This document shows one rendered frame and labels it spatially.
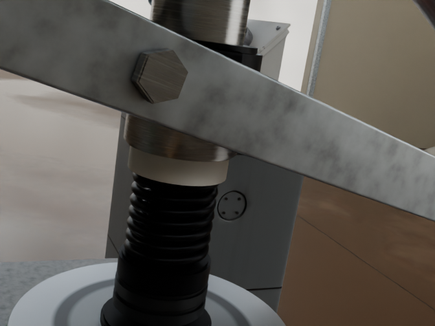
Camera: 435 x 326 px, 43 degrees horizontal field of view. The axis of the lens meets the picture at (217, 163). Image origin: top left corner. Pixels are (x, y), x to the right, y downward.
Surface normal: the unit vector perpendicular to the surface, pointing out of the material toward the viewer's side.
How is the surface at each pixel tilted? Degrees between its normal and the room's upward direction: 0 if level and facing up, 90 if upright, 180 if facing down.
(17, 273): 0
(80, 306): 0
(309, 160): 90
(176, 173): 90
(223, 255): 90
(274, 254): 90
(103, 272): 0
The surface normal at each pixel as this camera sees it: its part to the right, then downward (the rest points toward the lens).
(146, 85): 0.51, 0.28
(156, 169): -0.33, 0.18
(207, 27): 0.25, 0.27
